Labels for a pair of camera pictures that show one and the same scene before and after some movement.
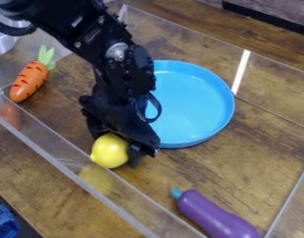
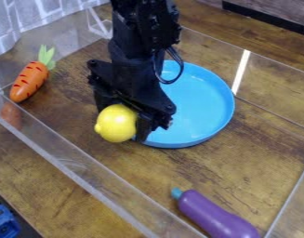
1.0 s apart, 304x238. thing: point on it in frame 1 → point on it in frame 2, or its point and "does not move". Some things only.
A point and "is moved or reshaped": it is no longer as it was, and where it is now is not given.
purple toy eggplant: (214, 221) does not move
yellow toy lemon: (110, 151) is moved or reshaped
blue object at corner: (6, 224) does not move
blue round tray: (198, 99) does not move
